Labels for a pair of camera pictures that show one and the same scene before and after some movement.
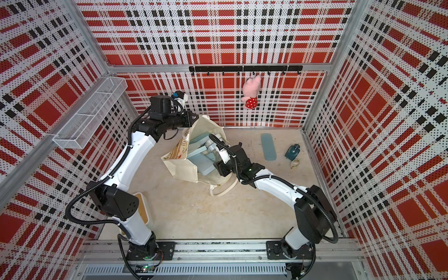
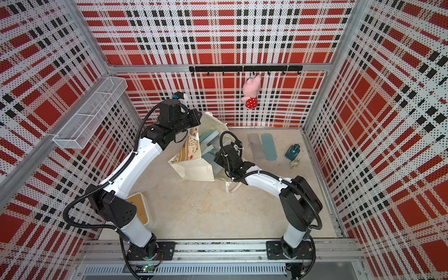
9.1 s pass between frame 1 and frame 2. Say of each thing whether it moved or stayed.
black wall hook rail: stayed
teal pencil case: stayed
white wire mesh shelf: stayed
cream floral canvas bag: moved
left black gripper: moved
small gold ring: stayed
